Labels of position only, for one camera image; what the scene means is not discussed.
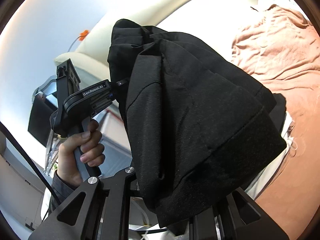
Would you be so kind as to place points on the person's left hand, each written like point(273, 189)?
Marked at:
point(67, 160)

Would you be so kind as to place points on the black monitor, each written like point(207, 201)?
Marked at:
point(41, 117)

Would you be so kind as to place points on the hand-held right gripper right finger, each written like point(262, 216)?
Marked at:
point(240, 205)

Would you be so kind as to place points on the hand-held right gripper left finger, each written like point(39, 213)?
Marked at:
point(120, 192)

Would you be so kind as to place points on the black jacket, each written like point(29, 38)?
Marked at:
point(187, 105)

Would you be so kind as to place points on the salmon bed sheet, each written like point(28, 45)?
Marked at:
point(287, 67)

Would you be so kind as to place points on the white cloth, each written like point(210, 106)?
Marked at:
point(287, 132)

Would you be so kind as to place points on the grey white cabinet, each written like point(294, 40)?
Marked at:
point(112, 140)

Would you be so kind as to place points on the cream padded headboard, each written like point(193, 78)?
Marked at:
point(175, 5)

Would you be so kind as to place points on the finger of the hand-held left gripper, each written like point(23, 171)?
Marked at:
point(120, 83)

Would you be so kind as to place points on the person's left forearm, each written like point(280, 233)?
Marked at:
point(60, 190)

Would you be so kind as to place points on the white duvet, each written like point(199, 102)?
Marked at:
point(277, 1)

